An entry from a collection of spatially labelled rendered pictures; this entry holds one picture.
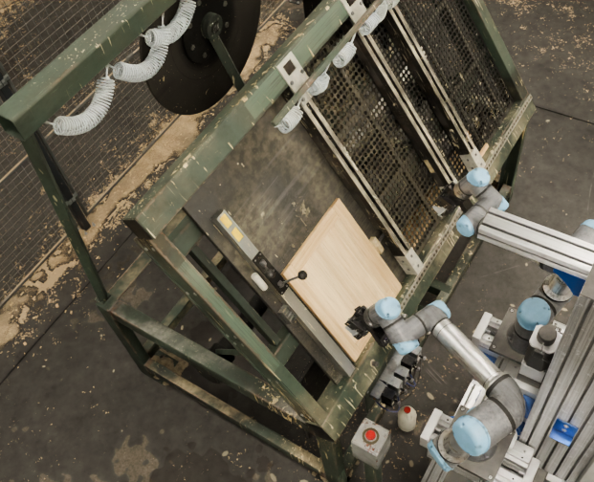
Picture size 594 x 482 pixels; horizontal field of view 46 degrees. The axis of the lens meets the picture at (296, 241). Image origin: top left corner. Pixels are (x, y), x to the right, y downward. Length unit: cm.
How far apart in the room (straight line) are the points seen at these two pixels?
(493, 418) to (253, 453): 201
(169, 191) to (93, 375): 219
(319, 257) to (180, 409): 157
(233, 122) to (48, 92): 63
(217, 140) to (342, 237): 78
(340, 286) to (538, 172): 230
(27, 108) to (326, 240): 127
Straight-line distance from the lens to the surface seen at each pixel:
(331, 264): 291
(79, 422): 426
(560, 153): 506
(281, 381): 275
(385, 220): 310
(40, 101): 245
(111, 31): 260
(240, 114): 255
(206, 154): 244
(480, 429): 212
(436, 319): 232
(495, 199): 268
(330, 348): 291
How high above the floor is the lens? 364
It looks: 54 degrees down
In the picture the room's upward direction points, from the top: 11 degrees counter-clockwise
